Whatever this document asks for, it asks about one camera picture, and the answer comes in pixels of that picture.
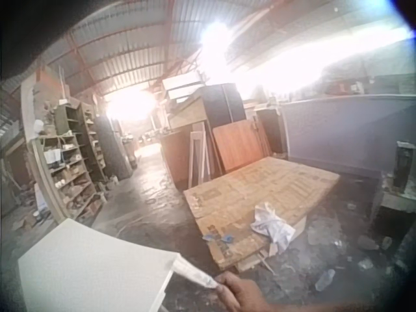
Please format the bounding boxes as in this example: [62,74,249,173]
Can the person's right hand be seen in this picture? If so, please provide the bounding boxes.
[214,271,274,312]

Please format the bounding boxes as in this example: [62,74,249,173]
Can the blue scraps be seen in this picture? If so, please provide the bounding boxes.
[202,231,235,245]

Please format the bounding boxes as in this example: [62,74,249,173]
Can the crumpled white cloth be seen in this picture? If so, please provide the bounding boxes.
[250,201,296,255]

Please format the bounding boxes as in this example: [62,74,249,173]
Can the clear plastic bottle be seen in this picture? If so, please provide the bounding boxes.
[314,268,336,292]

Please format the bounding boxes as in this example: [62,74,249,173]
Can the large brown cardboard sheet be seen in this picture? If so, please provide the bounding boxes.
[183,155,341,271]

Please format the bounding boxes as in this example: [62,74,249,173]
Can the white flat board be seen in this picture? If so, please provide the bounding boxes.
[18,218,183,312]

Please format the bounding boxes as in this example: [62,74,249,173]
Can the brown wooden board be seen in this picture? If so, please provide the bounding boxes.
[212,118,261,174]

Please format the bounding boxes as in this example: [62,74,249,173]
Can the grey stone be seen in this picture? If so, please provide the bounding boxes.
[356,235,380,252]

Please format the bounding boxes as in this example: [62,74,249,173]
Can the stack of wooden furniture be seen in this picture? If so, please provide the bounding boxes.
[160,73,248,192]

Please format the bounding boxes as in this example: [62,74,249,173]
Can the grey leaning panel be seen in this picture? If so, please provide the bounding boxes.
[93,113,135,181]

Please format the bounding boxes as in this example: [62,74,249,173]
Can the small grey table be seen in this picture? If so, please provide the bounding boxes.
[369,187,416,230]

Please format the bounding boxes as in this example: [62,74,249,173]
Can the wooden shelf with clutter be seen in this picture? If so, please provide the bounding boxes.
[32,99,109,222]

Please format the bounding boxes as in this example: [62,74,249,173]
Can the dark upright block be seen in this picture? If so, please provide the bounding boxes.
[392,140,414,193]

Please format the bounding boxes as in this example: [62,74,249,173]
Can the white curved panel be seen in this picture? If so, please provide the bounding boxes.
[20,77,63,226]

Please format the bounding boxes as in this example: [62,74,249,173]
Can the white wooden frame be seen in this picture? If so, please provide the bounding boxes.
[187,129,213,190]

